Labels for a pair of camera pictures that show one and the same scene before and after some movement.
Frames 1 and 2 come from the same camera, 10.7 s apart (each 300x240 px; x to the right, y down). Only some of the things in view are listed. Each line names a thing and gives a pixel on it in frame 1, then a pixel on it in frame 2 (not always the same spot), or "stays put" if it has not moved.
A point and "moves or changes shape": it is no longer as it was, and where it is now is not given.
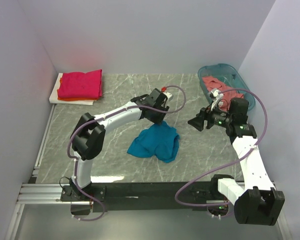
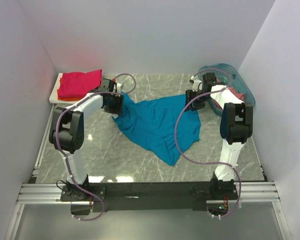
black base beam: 146,196 stays put
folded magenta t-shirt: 81,85 stays put
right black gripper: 205,113 -> 196,106
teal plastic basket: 229,76 stays put
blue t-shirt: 161,141 moves or changes shape
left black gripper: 158,120 -> 118,108
